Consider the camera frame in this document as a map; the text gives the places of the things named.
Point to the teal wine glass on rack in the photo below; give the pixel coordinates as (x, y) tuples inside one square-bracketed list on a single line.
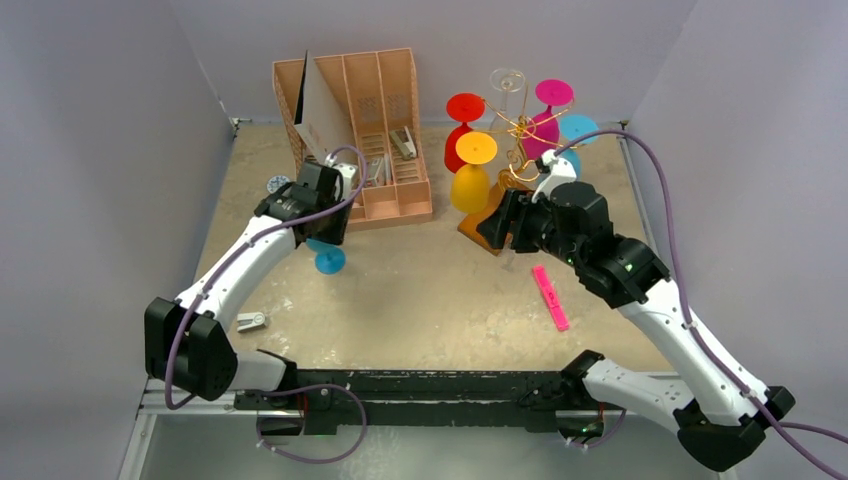
[(578, 129)]

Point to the yellow plastic wine glass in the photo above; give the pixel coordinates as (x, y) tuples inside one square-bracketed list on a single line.
[(471, 183)]

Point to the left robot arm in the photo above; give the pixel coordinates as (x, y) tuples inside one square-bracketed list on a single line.
[(186, 339)]

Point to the peach plastic file organizer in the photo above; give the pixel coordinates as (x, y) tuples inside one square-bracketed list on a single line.
[(378, 91)]

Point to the clear wine glass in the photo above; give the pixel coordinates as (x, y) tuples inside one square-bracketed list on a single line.
[(506, 81)]

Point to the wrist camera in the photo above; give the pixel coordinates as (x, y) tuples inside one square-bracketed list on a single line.
[(349, 175), (555, 169)]

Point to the small white metal clip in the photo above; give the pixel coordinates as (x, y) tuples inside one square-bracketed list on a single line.
[(250, 321)]

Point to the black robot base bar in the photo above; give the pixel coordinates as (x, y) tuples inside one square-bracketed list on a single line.
[(537, 401)]

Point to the blue plastic wine glass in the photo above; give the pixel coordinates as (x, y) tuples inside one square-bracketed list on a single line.
[(329, 259)]

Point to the white paper folder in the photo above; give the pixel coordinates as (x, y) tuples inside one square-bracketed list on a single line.
[(319, 120)]

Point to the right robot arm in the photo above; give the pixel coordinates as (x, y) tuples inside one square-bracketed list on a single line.
[(717, 410)]

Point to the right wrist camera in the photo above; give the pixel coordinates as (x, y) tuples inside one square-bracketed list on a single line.
[(555, 169)]

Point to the grey stapler in organizer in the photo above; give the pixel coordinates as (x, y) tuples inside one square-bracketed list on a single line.
[(402, 140)]

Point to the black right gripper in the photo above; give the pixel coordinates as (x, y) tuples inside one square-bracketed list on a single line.
[(511, 220)]

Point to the red plastic wine glass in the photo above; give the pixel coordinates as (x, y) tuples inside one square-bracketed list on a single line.
[(464, 108)]

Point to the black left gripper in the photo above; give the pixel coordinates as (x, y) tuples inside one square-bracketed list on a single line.
[(335, 235)]

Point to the small blue white jar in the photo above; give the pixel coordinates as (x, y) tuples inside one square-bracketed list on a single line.
[(277, 183)]

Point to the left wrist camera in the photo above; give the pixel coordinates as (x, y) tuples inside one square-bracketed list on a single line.
[(349, 175)]

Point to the silver item in organizer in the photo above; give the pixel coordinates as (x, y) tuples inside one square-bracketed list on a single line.
[(378, 172)]

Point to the pink plastic clip tool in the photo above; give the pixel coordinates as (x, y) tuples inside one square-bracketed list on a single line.
[(551, 298)]

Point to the magenta plastic wine glass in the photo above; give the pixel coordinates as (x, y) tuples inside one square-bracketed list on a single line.
[(557, 96)]

